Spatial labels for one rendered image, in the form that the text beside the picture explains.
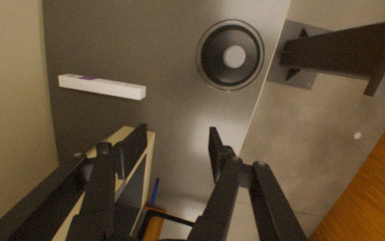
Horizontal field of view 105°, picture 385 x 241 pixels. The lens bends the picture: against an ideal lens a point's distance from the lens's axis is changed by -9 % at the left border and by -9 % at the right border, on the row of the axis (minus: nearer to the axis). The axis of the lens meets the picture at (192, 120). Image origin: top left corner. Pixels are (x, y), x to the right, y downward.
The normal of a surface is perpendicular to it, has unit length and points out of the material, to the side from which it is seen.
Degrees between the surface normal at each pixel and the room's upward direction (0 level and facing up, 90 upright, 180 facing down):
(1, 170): 90
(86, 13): 0
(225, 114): 0
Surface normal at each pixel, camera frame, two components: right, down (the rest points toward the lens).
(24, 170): 0.98, 0.22
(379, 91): -0.08, 0.36
